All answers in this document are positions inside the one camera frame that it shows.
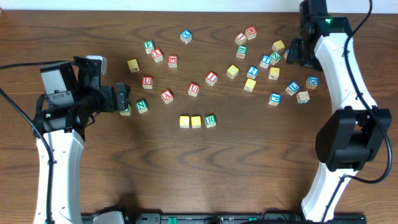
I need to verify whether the blue L wooden block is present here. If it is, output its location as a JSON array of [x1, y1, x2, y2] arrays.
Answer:
[[285, 81, 300, 96]]

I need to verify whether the yellow C wooden block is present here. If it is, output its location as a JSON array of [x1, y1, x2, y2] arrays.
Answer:
[[179, 116, 190, 128]]

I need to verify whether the yellow O wooden block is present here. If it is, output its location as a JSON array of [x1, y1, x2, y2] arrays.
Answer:
[[191, 116, 201, 129]]

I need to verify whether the green R wooden block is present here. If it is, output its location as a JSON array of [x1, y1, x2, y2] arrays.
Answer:
[[205, 114, 216, 128]]

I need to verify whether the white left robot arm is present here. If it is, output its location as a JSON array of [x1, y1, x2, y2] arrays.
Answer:
[[33, 55, 131, 223]]

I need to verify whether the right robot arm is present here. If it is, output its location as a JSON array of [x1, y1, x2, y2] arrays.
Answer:
[[287, 0, 392, 223]]

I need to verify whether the blue 5 wooden block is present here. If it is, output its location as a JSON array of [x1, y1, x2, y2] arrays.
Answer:
[[284, 50, 289, 60]]

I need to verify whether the yellow block far right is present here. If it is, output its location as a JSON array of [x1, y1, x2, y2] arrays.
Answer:
[[272, 40, 285, 53]]

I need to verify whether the green Z wooden block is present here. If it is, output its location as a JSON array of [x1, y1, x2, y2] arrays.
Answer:
[[270, 52, 281, 65]]

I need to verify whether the green-sided block under gripper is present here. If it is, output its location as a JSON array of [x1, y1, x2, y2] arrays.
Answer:
[[119, 105, 131, 116]]

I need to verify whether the green N wooden block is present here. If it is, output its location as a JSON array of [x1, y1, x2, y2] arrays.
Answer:
[[136, 100, 148, 114]]

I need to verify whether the yellow hammer picture block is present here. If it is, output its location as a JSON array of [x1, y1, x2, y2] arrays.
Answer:
[[269, 67, 280, 80]]

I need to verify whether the red U block left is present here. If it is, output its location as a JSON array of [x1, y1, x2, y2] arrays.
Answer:
[[142, 77, 153, 90]]

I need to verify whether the red u block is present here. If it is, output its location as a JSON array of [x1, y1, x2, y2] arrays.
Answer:
[[188, 83, 200, 97], [142, 77, 153, 90]]

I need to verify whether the yellow block far left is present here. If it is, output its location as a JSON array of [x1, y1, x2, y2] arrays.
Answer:
[[127, 59, 139, 73]]

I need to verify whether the blue T wooden block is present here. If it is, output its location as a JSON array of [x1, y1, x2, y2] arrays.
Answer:
[[259, 55, 271, 68]]

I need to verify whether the blue D block near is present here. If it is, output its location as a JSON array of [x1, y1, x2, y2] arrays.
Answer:
[[306, 76, 319, 89]]

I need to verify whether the plain L green-sided block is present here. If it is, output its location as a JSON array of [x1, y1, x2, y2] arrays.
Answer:
[[297, 91, 310, 104]]

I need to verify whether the blue 2 wooden block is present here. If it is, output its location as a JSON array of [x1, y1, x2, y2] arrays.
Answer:
[[246, 66, 259, 80]]

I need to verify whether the red A wooden block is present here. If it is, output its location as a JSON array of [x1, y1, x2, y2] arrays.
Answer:
[[160, 90, 174, 104]]

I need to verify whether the blue P wooden block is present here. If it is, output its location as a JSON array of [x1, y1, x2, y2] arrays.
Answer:
[[269, 93, 281, 106]]

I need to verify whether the red H wooden block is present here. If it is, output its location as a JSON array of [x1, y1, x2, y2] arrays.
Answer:
[[245, 26, 257, 40]]

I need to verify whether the red X wooden block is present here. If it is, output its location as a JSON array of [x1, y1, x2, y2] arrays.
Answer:
[[150, 49, 164, 63]]

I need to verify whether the green F wooden block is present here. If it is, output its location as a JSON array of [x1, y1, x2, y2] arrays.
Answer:
[[144, 40, 155, 54]]

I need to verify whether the green B wooden block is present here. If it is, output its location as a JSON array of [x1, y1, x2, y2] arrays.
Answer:
[[236, 45, 248, 58]]

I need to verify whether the yellow block lower middle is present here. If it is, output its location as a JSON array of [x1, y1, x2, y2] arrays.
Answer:
[[244, 78, 257, 92]]

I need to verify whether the red I block far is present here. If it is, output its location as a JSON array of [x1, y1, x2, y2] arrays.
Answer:
[[235, 32, 248, 45]]

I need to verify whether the red i block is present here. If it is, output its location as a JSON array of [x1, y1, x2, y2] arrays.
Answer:
[[205, 72, 218, 86], [235, 32, 248, 45]]

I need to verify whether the red E wooden block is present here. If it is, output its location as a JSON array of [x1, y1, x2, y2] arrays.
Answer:
[[168, 55, 178, 68]]

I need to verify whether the red U block middle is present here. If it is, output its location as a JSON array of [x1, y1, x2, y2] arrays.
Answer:
[[188, 83, 200, 97]]

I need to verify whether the blue X wooden block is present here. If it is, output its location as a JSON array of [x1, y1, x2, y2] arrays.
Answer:
[[180, 30, 192, 44]]

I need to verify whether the red I block near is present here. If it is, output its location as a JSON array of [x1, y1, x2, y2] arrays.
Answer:
[[205, 72, 218, 86]]

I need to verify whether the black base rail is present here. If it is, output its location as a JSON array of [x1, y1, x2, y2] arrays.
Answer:
[[81, 207, 368, 224]]

